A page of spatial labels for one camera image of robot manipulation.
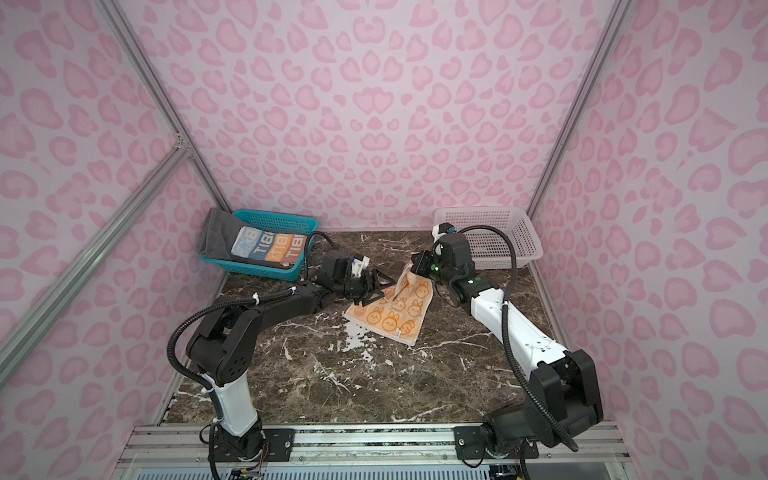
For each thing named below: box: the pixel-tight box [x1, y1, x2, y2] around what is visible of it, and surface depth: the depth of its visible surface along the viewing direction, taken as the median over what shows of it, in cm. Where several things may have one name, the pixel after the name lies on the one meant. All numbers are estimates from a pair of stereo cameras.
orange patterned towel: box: [343, 263, 434, 346], surface depth 97 cm
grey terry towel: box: [198, 208, 250, 262], surface depth 105 cm
